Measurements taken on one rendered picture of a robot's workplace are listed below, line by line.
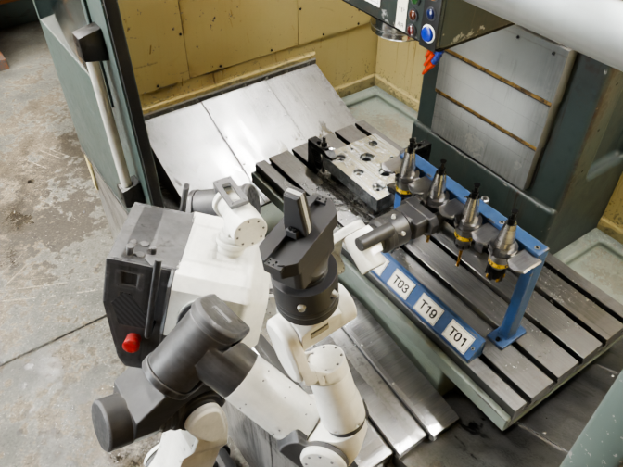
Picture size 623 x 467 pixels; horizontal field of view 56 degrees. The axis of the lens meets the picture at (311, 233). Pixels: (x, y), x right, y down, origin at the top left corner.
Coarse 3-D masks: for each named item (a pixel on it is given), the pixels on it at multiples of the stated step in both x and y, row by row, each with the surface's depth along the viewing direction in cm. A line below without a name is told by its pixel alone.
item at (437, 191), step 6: (438, 174) 142; (444, 174) 142; (438, 180) 142; (444, 180) 142; (432, 186) 144; (438, 186) 143; (444, 186) 144; (432, 192) 145; (438, 192) 144; (444, 192) 145; (438, 198) 145
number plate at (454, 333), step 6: (450, 324) 152; (456, 324) 151; (444, 330) 153; (450, 330) 152; (456, 330) 151; (462, 330) 150; (444, 336) 153; (450, 336) 152; (456, 336) 150; (462, 336) 149; (468, 336) 148; (450, 342) 151; (456, 342) 150; (462, 342) 149; (468, 342) 148; (462, 348) 149
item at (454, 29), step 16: (352, 0) 132; (384, 0) 123; (448, 0) 110; (384, 16) 125; (448, 16) 112; (464, 16) 115; (480, 16) 118; (496, 16) 121; (416, 32) 119; (448, 32) 115; (464, 32) 118; (480, 32) 121; (448, 48) 118
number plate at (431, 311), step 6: (420, 300) 159; (426, 300) 157; (432, 300) 156; (414, 306) 159; (420, 306) 158; (426, 306) 157; (432, 306) 156; (438, 306) 155; (420, 312) 158; (426, 312) 157; (432, 312) 156; (438, 312) 155; (426, 318) 157; (432, 318) 156; (438, 318) 155; (432, 324) 155
